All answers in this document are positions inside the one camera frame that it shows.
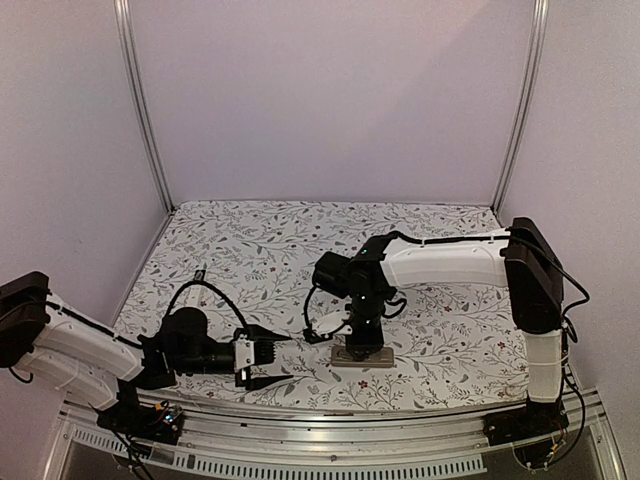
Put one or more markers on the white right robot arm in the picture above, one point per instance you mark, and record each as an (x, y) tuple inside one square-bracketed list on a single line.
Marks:
[(444, 321)]

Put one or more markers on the floral patterned table mat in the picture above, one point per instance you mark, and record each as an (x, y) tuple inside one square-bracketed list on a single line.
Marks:
[(251, 261)]

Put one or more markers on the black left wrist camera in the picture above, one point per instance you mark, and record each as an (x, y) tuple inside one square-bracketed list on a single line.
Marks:
[(245, 356)]

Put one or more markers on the right aluminium corner post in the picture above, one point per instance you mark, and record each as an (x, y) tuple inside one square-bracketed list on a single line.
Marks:
[(532, 64)]

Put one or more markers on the white slim remote control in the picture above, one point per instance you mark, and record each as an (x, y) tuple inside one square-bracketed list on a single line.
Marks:
[(195, 293)]

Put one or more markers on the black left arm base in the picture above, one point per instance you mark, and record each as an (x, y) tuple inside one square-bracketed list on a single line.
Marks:
[(161, 423)]

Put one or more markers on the aluminium corner post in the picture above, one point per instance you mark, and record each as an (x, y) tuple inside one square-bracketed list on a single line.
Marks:
[(532, 64), (134, 77)]

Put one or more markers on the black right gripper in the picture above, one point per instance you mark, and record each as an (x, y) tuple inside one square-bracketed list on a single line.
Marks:
[(368, 343)]

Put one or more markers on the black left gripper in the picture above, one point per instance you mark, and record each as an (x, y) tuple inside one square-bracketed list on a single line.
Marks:
[(257, 333)]

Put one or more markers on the aluminium front rail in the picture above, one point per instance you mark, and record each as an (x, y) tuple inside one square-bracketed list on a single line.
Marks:
[(228, 440)]

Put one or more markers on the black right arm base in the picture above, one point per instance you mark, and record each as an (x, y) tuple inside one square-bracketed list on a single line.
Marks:
[(542, 425)]

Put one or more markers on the left aluminium corner post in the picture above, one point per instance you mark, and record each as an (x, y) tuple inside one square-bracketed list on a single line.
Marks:
[(134, 77)]

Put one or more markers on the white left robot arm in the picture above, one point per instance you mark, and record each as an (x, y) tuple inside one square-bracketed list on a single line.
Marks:
[(44, 336)]

